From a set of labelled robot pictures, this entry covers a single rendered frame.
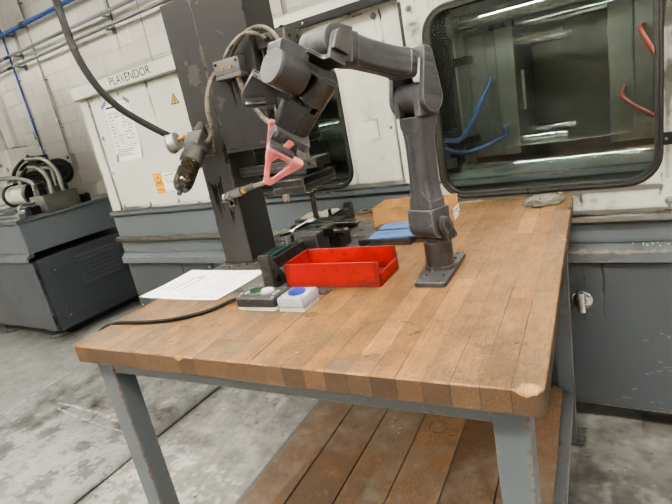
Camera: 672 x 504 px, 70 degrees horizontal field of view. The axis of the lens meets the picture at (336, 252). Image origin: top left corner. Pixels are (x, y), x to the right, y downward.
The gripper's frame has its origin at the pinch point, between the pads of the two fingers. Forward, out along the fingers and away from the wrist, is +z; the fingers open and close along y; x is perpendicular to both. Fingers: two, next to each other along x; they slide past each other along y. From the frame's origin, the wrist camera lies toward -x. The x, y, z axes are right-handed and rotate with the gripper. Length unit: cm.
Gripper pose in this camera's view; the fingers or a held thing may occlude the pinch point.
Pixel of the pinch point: (269, 168)
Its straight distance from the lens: 92.1
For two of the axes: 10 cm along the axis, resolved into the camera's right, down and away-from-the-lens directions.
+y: 0.9, 5.7, -8.1
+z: -5.3, 7.2, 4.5
